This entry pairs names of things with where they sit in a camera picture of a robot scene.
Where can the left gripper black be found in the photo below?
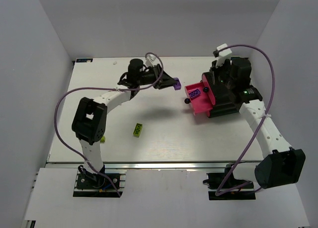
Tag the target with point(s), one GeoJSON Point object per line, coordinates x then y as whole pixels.
{"type": "Point", "coordinates": [158, 77]}

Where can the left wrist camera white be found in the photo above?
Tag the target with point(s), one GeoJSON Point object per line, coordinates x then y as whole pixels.
{"type": "Point", "coordinates": [150, 60]}

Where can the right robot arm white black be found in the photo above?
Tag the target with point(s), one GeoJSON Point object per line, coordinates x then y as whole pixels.
{"type": "Point", "coordinates": [281, 164]}

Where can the pink drawer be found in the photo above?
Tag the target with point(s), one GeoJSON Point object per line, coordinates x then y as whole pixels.
{"type": "Point", "coordinates": [208, 86]}
{"type": "Point", "coordinates": [202, 103]}

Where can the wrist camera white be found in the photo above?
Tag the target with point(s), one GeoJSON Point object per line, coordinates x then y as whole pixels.
{"type": "Point", "coordinates": [221, 54]}
{"type": "Point", "coordinates": [150, 60]}

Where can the purple arch lego brick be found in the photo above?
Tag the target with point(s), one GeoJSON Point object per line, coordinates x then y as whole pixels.
{"type": "Point", "coordinates": [178, 85]}

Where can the aluminium table rail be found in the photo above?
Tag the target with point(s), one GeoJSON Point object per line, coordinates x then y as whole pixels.
{"type": "Point", "coordinates": [146, 165]}

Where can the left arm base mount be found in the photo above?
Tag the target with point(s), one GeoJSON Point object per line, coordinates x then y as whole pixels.
{"type": "Point", "coordinates": [91, 185]}

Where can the lime long lego brick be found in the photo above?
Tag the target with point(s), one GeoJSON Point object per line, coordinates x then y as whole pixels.
{"type": "Point", "coordinates": [137, 130]}

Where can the purple two-by-two-long lego brick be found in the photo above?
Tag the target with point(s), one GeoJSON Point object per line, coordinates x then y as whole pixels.
{"type": "Point", "coordinates": [194, 94]}

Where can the black drawer cabinet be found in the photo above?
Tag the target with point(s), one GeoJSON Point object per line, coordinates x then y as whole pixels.
{"type": "Point", "coordinates": [223, 98]}

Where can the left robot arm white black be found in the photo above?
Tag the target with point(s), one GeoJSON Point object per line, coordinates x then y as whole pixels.
{"type": "Point", "coordinates": [89, 123]}

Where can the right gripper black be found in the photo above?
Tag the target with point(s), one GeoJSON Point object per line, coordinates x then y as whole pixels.
{"type": "Point", "coordinates": [221, 99]}

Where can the pink top drawer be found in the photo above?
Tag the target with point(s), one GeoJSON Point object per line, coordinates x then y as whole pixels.
{"type": "Point", "coordinates": [208, 86]}

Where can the lime square lego bottom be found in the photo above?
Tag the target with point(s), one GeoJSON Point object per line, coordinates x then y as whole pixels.
{"type": "Point", "coordinates": [103, 139]}

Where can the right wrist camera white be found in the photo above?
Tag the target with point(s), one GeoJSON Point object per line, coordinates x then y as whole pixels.
{"type": "Point", "coordinates": [221, 54]}

